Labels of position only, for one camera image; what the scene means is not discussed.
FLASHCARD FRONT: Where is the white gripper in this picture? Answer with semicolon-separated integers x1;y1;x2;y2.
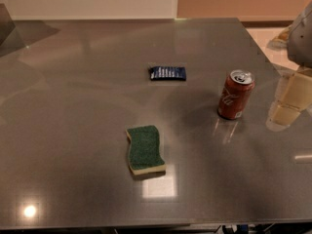
266;1;312;132

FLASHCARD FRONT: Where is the green and yellow sponge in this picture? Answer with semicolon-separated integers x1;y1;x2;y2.
126;125;166;176

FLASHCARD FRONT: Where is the red soda can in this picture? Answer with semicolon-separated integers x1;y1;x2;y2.
217;69;255;120

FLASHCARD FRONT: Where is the dark blue snack packet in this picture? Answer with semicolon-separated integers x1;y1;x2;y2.
149;66;186;81

